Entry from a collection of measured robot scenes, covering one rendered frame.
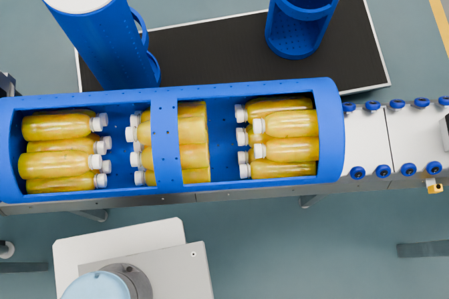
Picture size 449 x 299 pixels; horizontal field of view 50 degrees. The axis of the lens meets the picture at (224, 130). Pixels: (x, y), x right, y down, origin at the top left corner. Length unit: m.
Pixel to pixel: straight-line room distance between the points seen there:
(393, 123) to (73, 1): 1.05
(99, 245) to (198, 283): 0.27
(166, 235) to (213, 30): 1.46
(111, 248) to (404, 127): 0.93
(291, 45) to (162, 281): 1.59
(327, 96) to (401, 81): 1.49
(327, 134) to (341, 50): 1.34
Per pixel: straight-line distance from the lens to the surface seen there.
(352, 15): 2.59
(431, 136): 1.60
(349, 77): 2.44
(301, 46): 2.45
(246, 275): 2.35
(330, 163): 1.22
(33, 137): 1.37
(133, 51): 1.88
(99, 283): 0.93
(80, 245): 1.25
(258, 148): 1.25
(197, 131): 1.21
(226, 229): 2.35
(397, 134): 1.56
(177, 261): 1.13
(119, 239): 1.23
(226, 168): 1.40
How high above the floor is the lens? 2.35
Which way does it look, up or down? 75 degrees down
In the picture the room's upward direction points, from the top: straight up
